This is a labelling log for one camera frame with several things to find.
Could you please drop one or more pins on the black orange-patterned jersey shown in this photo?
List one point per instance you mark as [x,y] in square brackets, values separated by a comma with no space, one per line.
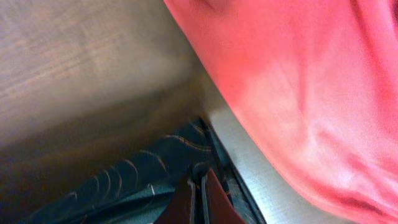
[138,189]

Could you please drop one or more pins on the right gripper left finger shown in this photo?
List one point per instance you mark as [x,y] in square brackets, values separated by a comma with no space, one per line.
[181,209]

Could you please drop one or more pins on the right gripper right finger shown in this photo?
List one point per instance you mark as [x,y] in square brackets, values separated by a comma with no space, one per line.
[217,209]

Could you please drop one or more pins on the red t-shirt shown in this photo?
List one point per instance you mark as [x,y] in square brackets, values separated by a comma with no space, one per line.
[314,84]

